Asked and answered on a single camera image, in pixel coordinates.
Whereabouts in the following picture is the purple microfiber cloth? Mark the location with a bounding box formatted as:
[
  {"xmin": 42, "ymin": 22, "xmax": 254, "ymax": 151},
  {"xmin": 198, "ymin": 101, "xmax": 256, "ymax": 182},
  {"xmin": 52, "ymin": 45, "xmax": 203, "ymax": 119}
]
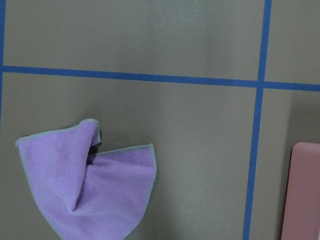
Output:
[{"xmin": 15, "ymin": 118, "xmax": 157, "ymax": 240}]

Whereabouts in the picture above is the pink plastic tray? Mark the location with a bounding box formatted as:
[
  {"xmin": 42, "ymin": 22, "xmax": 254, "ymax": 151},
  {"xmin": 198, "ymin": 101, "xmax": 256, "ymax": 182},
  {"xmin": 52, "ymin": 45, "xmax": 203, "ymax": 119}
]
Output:
[{"xmin": 281, "ymin": 142, "xmax": 320, "ymax": 240}]

